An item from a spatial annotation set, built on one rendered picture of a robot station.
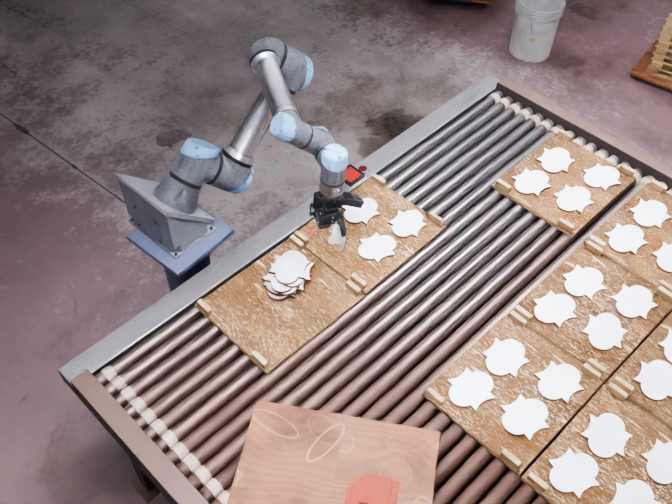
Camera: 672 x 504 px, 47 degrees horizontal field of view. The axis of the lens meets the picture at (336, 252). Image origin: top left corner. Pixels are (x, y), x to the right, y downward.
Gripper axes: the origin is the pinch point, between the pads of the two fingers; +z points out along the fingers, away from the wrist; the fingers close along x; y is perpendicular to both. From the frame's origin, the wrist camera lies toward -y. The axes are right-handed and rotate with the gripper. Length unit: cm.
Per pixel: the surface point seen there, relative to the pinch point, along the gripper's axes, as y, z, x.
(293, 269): 16.2, 4.3, 4.4
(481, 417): -9, 11, 72
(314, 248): 2.4, 10.9, -6.3
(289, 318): 22.8, 13.2, 15.3
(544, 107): -111, -2, -26
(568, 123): -114, -1, -14
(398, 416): 11, 15, 60
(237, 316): 36.6, 14.4, 6.6
